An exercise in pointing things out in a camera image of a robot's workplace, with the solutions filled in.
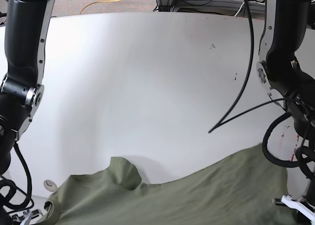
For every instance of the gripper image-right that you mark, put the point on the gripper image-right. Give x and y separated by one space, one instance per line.
287 201

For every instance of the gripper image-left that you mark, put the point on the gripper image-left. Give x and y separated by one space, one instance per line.
26 217

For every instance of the olive green T-shirt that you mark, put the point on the olive green T-shirt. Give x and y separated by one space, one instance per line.
238 190

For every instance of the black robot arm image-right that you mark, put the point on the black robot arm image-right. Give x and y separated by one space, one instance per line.
279 70

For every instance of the black robot arm image-left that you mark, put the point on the black robot arm image-left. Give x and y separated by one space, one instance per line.
21 91

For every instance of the left grey table grommet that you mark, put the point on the left grey table grommet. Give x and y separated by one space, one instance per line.
50 186

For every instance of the red tape rectangle marking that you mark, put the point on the red tape rectangle marking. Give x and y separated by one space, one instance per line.
288 145

